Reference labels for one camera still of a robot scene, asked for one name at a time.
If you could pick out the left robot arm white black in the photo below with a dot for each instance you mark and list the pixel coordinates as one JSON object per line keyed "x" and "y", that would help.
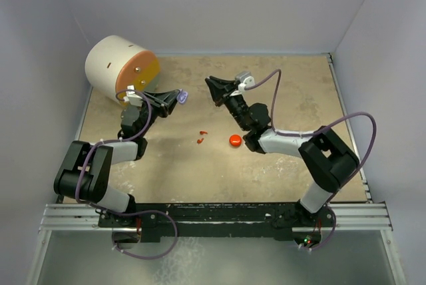
{"x": 85, "y": 170}

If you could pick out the purple earbud charging case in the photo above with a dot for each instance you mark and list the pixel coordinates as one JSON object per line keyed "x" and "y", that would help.
{"x": 182, "y": 97}

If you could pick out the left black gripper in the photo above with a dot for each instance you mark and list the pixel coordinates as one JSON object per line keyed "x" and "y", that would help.
{"x": 163, "y": 108}

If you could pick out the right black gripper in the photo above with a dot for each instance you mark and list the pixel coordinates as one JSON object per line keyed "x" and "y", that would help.
{"x": 217, "y": 90}

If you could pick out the orange earbud charging case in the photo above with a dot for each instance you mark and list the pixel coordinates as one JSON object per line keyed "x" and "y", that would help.
{"x": 235, "y": 140}

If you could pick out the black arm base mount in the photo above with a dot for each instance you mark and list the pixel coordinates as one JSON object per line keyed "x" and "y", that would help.
{"x": 281, "y": 221}

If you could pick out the round white drawer cabinet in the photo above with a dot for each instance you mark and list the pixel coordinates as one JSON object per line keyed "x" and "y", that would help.
{"x": 114, "y": 63}

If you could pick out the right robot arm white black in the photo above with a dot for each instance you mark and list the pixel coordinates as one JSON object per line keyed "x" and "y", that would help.
{"x": 327, "y": 157}

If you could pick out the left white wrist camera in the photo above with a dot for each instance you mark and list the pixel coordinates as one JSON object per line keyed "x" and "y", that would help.
{"x": 132, "y": 98}

